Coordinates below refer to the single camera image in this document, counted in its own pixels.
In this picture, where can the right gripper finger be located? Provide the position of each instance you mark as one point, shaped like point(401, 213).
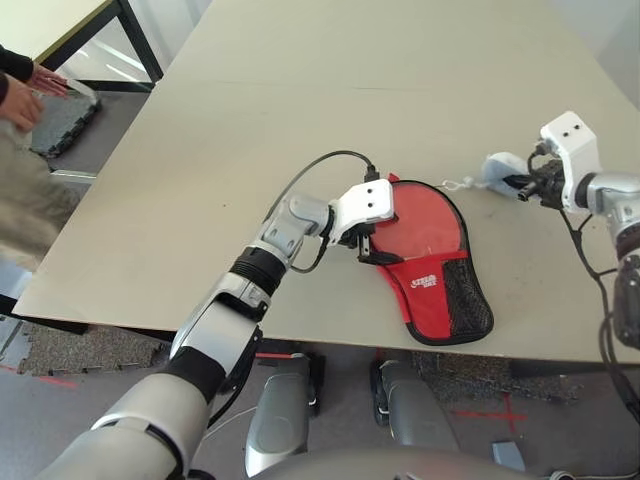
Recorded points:
point(522, 180)
point(529, 193)

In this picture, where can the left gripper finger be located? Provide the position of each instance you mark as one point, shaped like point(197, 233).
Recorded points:
point(384, 258)

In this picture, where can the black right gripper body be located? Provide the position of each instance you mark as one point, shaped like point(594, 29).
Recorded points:
point(552, 182)

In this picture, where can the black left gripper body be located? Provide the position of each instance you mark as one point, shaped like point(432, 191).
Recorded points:
point(361, 240)

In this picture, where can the red black paddle case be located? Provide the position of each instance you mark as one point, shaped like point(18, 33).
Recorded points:
point(425, 300)

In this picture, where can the black-sleeved bystander forearm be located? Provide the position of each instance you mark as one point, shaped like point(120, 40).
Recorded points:
point(15, 62)

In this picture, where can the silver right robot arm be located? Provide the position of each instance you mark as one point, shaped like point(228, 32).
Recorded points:
point(620, 200)

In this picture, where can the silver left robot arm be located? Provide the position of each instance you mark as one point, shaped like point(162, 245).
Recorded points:
point(240, 310)

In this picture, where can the bystander bare hand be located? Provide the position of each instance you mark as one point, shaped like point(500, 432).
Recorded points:
point(20, 105)
point(47, 80)

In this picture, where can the speckled floor mat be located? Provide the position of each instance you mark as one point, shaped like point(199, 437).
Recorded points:
point(475, 375)
point(85, 350)

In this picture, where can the grey robot right leg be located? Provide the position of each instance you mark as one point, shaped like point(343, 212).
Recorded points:
point(415, 410)

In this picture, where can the grey robot leg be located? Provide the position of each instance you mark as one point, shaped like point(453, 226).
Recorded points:
point(415, 410)
point(280, 420)

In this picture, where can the grey robot left leg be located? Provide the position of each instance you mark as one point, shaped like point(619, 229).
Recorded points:
point(280, 420)

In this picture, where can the grey robot torso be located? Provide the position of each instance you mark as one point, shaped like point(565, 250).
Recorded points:
point(390, 467)

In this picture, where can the small grey box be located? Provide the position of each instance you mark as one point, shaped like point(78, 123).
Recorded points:
point(509, 456)

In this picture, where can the dark grey foam mat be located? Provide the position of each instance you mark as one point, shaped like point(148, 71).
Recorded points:
point(62, 130)

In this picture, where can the beige trousers leg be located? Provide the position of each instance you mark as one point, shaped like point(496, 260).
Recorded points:
point(30, 200)

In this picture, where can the black-framed side table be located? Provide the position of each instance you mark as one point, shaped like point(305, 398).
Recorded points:
point(65, 20)

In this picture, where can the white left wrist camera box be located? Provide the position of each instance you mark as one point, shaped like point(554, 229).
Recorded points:
point(367, 200)

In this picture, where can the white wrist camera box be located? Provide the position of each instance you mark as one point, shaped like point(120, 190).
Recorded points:
point(367, 200)
point(575, 145)

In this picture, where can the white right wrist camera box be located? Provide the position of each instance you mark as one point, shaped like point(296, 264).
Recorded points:
point(575, 145)

